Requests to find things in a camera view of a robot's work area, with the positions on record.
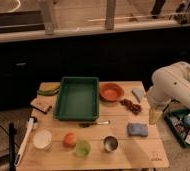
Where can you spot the green cucumber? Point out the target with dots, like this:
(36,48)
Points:
(48,93)

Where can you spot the white handled brush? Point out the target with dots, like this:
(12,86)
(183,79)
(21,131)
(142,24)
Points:
(23,145)

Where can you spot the brown wooden block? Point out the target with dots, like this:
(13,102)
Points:
(40,105)

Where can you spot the metal cup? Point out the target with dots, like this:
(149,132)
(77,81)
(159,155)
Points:
(110,143)

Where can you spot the orange bowl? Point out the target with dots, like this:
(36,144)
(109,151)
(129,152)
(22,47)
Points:
(111,92)

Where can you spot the yellow banana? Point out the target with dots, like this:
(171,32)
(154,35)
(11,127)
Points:
(48,87)

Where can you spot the black pole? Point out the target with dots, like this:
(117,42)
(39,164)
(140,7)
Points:
(12,132)

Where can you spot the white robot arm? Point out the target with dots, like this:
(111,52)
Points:
(170,82)

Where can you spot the blue sponge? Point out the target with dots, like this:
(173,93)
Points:
(137,129)

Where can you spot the green plastic tray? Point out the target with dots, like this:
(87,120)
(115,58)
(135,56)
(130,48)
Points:
(78,99)

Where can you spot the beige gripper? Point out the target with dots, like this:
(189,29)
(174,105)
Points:
(154,115)

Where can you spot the green bin with items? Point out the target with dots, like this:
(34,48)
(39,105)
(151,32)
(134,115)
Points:
(180,129)

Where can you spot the green cup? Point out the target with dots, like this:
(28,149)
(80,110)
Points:
(82,148)

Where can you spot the bunch of dark grapes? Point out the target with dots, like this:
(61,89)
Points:
(134,108)

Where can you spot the light blue cloth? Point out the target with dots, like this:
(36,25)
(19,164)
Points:
(139,94)

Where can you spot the white round container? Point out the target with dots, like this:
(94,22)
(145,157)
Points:
(42,140)

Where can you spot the orange tomato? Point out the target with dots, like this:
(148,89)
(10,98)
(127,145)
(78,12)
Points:
(70,140)

